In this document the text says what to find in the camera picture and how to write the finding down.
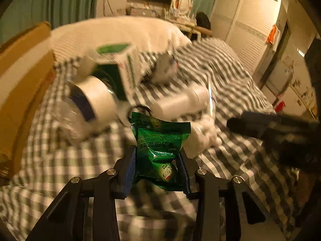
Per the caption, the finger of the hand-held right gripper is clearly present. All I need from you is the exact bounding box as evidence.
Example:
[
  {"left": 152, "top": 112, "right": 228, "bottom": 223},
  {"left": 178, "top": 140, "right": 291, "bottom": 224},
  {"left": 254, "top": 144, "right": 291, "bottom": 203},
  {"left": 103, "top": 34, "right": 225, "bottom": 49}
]
[{"left": 227, "top": 112, "right": 276, "bottom": 139}]

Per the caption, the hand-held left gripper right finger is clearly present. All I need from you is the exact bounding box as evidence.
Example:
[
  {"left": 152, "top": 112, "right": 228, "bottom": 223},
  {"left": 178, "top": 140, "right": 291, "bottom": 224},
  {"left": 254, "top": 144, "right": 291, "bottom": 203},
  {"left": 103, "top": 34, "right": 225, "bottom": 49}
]
[{"left": 177, "top": 148, "right": 286, "bottom": 241}]

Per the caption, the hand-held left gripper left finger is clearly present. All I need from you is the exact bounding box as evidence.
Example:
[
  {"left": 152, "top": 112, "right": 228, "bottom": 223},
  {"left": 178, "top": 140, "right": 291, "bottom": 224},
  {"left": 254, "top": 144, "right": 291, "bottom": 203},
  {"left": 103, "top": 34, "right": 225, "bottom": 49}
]
[{"left": 25, "top": 146, "right": 137, "bottom": 241}]

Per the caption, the green sachet packet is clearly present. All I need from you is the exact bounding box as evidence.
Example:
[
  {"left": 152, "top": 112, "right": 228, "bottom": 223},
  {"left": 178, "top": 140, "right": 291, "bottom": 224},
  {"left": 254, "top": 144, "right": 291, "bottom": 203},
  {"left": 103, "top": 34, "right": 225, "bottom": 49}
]
[{"left": 130, "top": 112, "right": 192, "bottom": 192}]

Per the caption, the green and white carton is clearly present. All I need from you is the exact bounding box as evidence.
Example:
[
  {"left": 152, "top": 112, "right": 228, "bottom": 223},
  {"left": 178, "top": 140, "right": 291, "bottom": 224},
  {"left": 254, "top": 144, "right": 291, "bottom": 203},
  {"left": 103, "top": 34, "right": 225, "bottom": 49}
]
[{"left": 91, "top": 43, "right": 141, "bottom": 101}]

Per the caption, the brown cardboard box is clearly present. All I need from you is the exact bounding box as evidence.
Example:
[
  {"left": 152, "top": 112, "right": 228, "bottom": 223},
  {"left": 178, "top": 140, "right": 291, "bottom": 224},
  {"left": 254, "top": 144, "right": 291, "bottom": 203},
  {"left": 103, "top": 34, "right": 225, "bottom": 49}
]
[{"left": 0, "top": 21, "right": 58, "bottom": 179}]

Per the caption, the red small container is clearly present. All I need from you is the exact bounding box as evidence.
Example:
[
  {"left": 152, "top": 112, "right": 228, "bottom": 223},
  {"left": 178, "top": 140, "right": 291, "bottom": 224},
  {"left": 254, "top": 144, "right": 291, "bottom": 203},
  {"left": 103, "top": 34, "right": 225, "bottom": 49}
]
[{"left": 274, "top": 100, "right": 287, "bottom": 114}]

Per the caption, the checkered blanket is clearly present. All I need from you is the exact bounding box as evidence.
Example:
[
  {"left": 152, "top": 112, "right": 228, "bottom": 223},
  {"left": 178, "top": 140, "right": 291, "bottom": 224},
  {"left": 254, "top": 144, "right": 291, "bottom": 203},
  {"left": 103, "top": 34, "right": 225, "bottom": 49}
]
[{"left": 0, "top": 37, "right": 303, "bottom": 241}]

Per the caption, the white pill bottle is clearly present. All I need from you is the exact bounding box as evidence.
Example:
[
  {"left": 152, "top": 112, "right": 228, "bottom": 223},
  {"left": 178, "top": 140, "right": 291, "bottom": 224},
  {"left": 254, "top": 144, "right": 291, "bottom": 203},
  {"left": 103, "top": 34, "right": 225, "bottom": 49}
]
[{"left": 151, "top": 84, "right": 211, "bottom": 119}]

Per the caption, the clear plastic bottle white label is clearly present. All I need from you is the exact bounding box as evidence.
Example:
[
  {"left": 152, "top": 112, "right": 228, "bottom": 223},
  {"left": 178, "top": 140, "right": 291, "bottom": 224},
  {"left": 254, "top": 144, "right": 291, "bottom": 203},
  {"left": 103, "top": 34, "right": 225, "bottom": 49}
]
[{"left": 59, "top": 75, "right": 121, "bottom": 146}]

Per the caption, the orange hanging tag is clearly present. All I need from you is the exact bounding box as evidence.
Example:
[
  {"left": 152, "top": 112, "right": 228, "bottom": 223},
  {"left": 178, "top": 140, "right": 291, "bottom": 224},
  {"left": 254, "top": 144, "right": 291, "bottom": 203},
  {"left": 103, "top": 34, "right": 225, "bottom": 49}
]
[{"left": 266, "top": 25, "right": 280, "bottom": 46}]

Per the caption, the white louvred wardrobe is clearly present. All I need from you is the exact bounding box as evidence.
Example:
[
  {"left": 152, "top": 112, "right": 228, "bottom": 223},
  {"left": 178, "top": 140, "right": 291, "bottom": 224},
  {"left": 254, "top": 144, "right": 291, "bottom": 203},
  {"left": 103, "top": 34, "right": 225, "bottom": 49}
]
[{"left": 210, "top": 0, "right": 284, "bottom": 74}]

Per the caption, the grey white packet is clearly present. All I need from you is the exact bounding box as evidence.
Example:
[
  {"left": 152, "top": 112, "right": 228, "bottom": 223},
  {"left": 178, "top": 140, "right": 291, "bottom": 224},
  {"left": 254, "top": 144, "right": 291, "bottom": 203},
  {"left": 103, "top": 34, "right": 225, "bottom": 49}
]
[{"left": 142, "top": 52, "right": 180, "bottom": 84}]

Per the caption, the wooden dressing table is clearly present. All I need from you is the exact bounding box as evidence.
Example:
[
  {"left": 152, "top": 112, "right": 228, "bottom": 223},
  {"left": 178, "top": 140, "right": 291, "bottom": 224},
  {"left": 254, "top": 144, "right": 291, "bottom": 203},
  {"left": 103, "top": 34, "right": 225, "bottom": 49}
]
[{"left": 175, "top": 17, "right": 213, "bottom": 41}]

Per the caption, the black bag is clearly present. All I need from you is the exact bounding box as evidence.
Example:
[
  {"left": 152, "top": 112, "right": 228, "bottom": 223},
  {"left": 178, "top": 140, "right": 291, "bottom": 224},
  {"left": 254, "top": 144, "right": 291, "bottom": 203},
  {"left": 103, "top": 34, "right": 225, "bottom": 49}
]
[{"left": 196, "top": 12, "right": 211, "bottom": 31}]

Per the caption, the white textured bedspread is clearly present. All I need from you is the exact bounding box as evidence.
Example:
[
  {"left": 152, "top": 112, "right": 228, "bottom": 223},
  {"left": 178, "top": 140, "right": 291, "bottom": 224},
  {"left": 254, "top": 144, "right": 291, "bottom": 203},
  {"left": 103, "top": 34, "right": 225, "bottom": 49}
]
[{"left": 50, "top": 16, "right": 191, "bottom": 64}]

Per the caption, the white vanity mirror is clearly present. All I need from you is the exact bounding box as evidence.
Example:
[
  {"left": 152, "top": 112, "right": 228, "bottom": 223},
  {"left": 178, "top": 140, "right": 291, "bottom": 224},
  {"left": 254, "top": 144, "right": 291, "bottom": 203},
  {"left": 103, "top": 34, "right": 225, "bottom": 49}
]
[{"left": 170, "top": 0, "right": 194, "bottom": 19}]

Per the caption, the grey small cabinet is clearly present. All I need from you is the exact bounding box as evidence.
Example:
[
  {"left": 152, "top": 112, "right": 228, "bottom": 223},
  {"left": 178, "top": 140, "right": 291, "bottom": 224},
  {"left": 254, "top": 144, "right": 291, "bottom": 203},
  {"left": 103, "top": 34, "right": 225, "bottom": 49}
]
[{"left": 126, "top": 1, "right": 166, "bottom": 18}]

